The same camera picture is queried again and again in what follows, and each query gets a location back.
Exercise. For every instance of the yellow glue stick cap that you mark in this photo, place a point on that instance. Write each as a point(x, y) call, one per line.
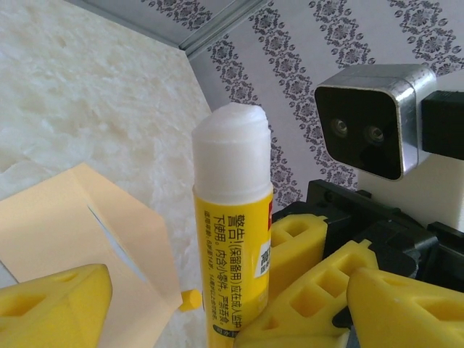
point(190, 300)

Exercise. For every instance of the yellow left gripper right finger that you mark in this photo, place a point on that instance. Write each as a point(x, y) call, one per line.
point(409, 315)

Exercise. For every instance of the white paper letter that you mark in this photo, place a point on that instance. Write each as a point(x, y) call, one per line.
point(116, 246)

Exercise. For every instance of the white right camera bracket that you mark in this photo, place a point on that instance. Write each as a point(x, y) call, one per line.
point(417, 195)

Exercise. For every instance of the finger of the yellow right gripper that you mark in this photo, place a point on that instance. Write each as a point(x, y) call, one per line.
point(311, 250)
point(290, 326)

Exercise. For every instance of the yellow glue stick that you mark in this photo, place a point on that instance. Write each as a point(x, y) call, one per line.
point(232, 217)

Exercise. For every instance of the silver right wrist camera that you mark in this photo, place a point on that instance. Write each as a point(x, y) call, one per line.
point(362, 127)

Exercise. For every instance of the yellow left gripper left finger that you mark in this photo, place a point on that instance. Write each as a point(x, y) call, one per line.
point(47, 311)

